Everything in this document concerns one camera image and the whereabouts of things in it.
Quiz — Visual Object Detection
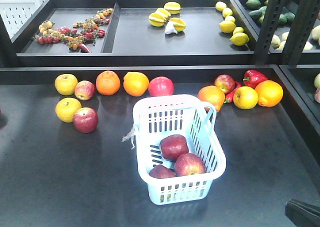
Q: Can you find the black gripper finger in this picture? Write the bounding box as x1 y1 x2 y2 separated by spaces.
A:
285 199 320 227

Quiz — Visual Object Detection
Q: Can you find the light blue plastic basket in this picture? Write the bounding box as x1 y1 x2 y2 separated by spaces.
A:
123 94 226 205

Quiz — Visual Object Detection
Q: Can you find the dark red apple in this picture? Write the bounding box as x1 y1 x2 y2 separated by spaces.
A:
159 134 189 161

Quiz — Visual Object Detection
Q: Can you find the red yellow apple bottom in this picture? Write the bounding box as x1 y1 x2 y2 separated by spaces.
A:
149 164 176 179

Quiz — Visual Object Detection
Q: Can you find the orange right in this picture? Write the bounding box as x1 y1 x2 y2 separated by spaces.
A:
254 80 284 108

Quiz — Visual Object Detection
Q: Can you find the orange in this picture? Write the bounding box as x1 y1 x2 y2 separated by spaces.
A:
123 71 149 97
254 80 284 108
95 70 121 96
197 85 225 112

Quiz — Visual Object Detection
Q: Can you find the red bell pepper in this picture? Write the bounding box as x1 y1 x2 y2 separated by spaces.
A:
242 69 268 89

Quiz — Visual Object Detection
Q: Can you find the red apple behind oranges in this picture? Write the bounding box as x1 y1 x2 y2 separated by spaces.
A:
213 74 236 95

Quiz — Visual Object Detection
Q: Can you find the pink red round apple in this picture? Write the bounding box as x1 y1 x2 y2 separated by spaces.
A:
148 76 174 97

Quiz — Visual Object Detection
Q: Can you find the orange back centre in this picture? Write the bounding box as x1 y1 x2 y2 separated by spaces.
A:
123 71 149 97

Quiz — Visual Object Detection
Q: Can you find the white garlic bulb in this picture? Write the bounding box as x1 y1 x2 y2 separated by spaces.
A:
164 21 178 35

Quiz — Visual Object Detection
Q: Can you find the orange back left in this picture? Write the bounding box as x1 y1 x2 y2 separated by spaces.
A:
95 70 121 96

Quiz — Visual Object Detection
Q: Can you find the yellow starfruit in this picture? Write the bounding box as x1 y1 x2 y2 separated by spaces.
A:
163 1 181 15

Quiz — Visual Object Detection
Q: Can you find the pink red small apple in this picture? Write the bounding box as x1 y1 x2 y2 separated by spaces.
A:
74 80 95 101

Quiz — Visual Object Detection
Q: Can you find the yellow apple front left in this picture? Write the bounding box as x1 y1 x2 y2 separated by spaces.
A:
55 97 82 123

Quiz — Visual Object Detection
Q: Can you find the yellow apple back left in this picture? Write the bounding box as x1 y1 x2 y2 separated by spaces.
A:
54 73 78 96

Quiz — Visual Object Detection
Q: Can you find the black fruit tray rack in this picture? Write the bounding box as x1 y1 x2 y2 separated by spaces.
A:
12 0 257 67

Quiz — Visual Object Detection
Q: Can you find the black shelf upright post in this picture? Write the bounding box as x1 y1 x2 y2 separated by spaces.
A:
254 0 320 67

